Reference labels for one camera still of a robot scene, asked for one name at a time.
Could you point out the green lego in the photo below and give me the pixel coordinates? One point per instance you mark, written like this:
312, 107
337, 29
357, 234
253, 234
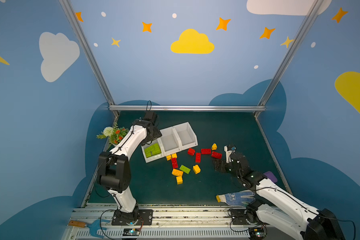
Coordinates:
152, 150

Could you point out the right controller board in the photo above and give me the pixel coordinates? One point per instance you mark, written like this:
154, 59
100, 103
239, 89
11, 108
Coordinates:
257, 233

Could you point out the orange lego brick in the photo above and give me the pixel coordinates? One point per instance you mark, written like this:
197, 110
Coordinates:
177, 173

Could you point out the green lego brick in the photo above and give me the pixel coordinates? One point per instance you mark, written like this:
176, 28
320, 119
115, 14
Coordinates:
185, 169

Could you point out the controller board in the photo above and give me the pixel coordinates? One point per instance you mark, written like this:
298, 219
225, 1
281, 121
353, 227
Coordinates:
257, 233
131, 233

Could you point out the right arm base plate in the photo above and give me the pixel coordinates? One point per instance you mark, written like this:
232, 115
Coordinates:
244, 217

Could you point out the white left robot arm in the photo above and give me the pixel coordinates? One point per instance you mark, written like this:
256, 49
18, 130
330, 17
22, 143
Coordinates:
114, 172

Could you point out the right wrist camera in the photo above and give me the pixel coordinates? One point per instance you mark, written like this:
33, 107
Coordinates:
229, 149

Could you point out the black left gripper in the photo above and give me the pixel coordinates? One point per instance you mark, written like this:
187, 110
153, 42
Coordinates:
153, 135

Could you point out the potted artificial flower plant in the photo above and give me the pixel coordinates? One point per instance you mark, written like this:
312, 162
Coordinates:
114, 134

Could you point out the front aluminium rail bed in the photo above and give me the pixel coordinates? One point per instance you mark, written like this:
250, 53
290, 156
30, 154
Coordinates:
169, 222

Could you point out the aluminium frame post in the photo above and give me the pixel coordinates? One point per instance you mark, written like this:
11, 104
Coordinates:
75, 24
292, 50

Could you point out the aluminium right frame post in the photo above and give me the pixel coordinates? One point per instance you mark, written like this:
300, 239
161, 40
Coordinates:
292, 50

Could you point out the aluminium left frame post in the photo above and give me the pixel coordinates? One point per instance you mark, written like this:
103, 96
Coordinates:
75, 24

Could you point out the wooden handled blue tool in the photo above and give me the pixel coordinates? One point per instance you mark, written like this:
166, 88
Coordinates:
93, 227

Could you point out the purple pink toy shovel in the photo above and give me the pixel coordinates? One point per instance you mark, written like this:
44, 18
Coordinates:
271, 176

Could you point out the red lego brick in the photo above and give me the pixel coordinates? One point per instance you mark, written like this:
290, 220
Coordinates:
206, 151
216, 155
174, 163
197, 157

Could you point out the small yellow lego front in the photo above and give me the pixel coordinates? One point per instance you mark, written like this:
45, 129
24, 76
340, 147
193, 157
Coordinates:
179, 180

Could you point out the aluminium back frame rail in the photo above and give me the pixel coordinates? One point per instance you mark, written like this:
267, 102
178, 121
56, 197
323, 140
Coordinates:
246, 109

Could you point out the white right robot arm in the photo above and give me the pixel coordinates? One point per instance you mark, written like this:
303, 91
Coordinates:
277, 207

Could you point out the white three-compartment bin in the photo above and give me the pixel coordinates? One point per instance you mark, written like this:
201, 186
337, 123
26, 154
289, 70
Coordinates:
174, 139

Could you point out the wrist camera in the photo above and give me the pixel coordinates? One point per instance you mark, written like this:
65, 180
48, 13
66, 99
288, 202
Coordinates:
150, 116
229, 149

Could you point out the yellow lego pair by bin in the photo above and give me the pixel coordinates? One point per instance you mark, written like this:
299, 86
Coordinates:
172, 156

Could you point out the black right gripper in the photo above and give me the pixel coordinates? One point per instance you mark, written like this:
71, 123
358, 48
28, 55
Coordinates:
225, 163

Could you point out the left controller board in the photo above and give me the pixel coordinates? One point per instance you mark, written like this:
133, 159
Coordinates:
131, 233

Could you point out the yellow tall lego brick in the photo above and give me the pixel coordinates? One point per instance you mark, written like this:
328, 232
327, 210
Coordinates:
196, 169

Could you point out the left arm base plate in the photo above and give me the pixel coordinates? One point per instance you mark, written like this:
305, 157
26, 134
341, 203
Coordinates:
136, 217

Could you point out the small red lego cube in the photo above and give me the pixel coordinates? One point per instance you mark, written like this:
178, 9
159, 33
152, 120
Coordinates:
191, 152

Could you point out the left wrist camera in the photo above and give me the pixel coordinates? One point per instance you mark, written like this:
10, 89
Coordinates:
150, 116

